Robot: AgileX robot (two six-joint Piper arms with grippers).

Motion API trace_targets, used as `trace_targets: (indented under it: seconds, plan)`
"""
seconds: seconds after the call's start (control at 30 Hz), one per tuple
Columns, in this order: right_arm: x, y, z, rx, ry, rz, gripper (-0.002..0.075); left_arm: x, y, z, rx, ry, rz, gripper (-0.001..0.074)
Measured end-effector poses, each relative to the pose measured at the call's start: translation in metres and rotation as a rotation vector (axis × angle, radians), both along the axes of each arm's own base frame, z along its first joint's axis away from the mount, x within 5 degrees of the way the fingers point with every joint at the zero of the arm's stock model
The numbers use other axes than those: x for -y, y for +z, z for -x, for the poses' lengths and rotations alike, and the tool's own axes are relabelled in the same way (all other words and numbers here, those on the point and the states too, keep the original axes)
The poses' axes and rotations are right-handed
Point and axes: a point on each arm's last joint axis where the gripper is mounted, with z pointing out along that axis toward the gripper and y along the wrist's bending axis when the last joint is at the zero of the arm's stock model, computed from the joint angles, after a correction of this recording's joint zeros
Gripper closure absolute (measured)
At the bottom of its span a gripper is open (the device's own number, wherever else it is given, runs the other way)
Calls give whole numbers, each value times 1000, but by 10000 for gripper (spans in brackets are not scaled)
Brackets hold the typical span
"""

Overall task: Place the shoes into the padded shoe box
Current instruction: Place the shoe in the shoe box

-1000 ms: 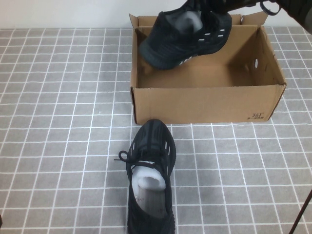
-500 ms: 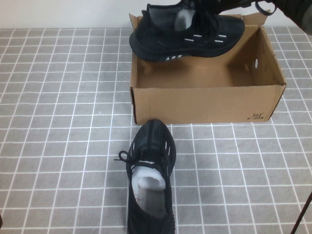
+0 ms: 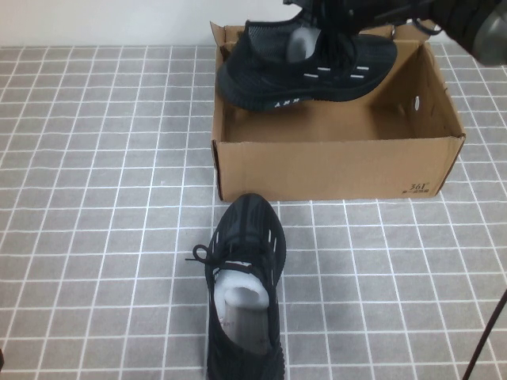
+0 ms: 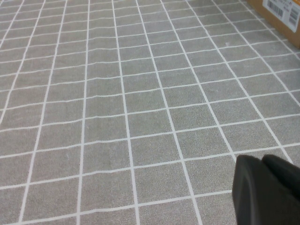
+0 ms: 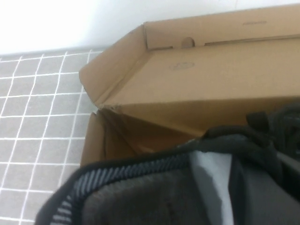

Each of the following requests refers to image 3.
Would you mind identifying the white foam shoe insert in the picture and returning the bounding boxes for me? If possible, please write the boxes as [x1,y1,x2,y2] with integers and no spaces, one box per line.
[287,28,322,64]
[213,268,271,318]

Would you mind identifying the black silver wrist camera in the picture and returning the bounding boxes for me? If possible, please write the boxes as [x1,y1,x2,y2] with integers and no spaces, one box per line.
[437,0,507,67]

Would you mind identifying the brown cardboard shoe box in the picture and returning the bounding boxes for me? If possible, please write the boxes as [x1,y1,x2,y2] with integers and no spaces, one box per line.
[209,19,467,203]

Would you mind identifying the black sneaker with grey heel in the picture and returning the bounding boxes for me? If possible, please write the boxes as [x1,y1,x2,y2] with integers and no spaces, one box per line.
[215,15,445,112]

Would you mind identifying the black sneaker with bow lace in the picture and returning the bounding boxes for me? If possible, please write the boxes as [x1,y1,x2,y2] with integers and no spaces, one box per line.
[185,192,287,380]

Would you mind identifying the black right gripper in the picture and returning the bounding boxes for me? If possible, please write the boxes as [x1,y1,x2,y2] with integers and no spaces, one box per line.
[283,0,452,29]

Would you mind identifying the black camera cable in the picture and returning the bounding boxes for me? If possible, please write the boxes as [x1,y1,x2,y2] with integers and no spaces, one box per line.
[462,287,507,380]

